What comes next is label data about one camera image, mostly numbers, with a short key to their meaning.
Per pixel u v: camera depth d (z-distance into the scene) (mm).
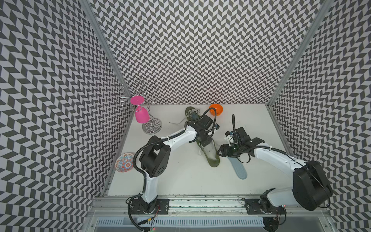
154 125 1046
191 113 1155
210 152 889
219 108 1111
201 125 706
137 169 492
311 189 423
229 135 790
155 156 504
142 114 872
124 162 867
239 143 738
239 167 867
